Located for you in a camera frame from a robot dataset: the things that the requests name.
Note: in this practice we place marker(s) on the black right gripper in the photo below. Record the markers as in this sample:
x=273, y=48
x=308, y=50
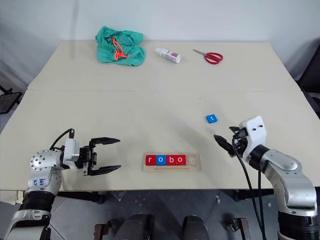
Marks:
x=240, y=146

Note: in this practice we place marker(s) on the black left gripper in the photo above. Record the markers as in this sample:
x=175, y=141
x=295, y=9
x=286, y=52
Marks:
x=87, y=158

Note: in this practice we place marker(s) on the wooden letter tray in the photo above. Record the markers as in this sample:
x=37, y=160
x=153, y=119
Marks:
x=193, y=165

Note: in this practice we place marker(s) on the red letter tile r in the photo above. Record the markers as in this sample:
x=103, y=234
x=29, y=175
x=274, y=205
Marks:
x=150, y=160

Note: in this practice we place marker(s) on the red letter tile o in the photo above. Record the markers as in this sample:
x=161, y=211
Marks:
x=180, y=159

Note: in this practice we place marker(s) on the blue letter tile o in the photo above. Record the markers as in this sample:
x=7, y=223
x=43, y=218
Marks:
x=161, y=160

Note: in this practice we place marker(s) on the red letter tile b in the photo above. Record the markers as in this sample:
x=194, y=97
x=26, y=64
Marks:
x=171, y=160

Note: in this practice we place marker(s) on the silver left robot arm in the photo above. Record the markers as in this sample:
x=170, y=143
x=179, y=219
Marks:
x=42, y=172

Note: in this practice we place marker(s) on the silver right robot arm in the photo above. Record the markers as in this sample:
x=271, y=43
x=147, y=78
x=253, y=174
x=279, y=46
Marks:
x=290, y=175

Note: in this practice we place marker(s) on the blue letter tile t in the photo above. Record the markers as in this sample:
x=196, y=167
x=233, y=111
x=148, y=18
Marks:
x=212, y=118

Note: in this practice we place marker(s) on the dark rounded shape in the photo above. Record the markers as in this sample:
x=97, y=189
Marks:
x=137, y=227
x=195, y=228

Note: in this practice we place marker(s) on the black chair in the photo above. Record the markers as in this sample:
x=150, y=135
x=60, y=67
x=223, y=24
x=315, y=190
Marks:
x=311, y=80

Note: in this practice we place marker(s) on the white spray bottle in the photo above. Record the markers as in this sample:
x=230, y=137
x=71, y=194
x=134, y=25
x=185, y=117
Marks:
x=168, y=55

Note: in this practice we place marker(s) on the black metal stand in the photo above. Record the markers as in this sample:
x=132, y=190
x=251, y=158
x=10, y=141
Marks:
x=8, y=101

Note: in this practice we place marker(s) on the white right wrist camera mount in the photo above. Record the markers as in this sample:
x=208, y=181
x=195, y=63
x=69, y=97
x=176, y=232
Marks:
x=255, y=132

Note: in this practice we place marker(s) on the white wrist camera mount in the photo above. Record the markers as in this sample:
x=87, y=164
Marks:
x=255, y=132
x=71, y=153

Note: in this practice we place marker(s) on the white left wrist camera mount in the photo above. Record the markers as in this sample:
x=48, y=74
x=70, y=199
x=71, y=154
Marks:
x=71, y=153

